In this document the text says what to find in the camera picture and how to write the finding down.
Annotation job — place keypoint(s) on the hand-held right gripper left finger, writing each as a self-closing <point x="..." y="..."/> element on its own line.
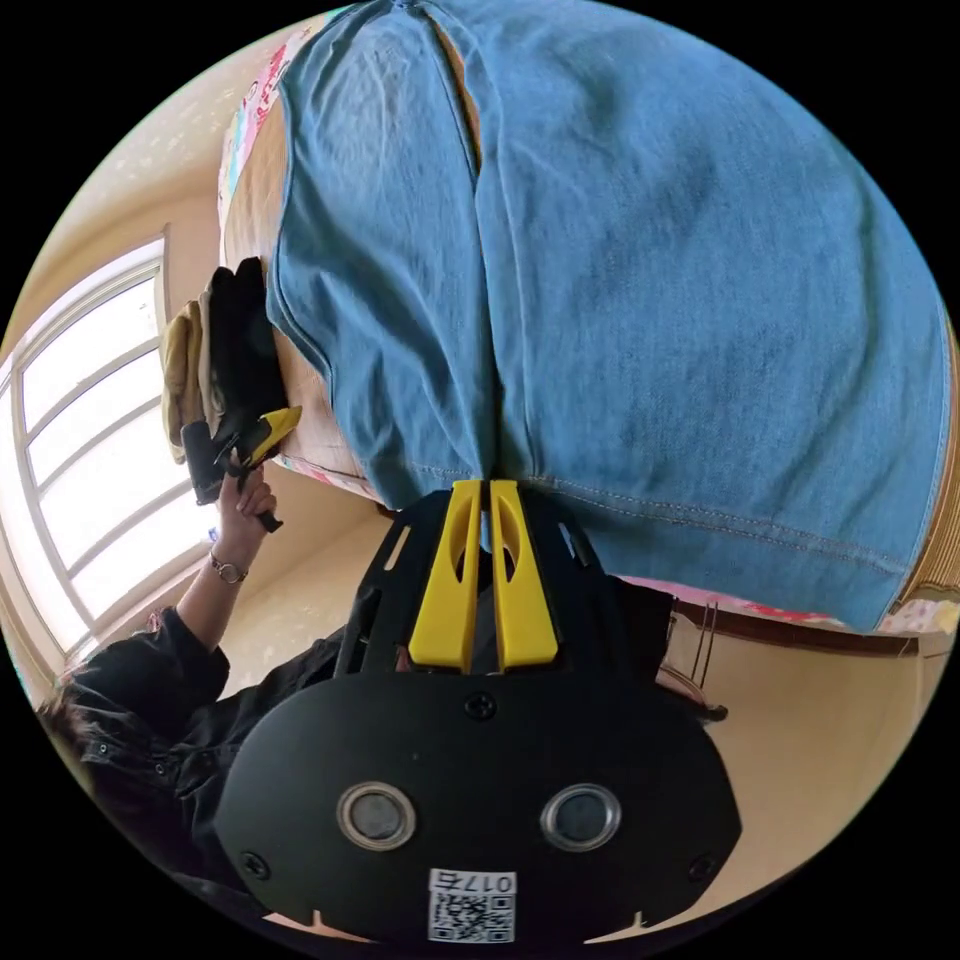
<point x="442" y="600"/>

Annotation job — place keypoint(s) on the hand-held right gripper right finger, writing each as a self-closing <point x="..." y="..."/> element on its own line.
<point x="525" y="607"/>

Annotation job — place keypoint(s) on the person's body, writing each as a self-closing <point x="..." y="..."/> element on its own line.
<point x="172" y="742"/>

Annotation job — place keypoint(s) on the pile of clothes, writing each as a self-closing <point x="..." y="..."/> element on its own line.
<point x="240" y="345"/>

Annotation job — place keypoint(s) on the person's left hand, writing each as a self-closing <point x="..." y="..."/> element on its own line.
<point x="244" y="521"/>

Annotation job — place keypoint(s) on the window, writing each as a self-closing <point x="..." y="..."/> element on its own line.
<point x="90" y="450"/>

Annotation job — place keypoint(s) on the blue pants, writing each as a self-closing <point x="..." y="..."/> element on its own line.
<point x="615" y="300"/>

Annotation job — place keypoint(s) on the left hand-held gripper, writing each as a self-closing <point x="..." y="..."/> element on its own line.
<point x="251" y="480"/>

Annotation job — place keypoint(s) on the person's left forearm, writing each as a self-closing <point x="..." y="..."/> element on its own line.
<point x="214" y="600"/>

